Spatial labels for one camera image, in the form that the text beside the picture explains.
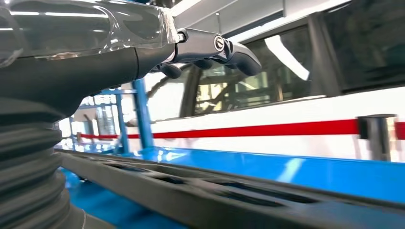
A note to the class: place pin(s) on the red barrier belt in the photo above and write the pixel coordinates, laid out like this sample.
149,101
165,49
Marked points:
253,129

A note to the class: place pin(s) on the blue metal shelf rack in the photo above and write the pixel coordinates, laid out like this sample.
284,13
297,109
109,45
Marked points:
316,173

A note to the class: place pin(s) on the chrome stanchion post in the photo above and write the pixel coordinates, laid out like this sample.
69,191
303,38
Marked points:
378,139

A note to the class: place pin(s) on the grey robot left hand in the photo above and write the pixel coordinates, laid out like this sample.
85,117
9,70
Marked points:
79,47

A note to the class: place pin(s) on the white car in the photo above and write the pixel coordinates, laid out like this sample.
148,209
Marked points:
284,107

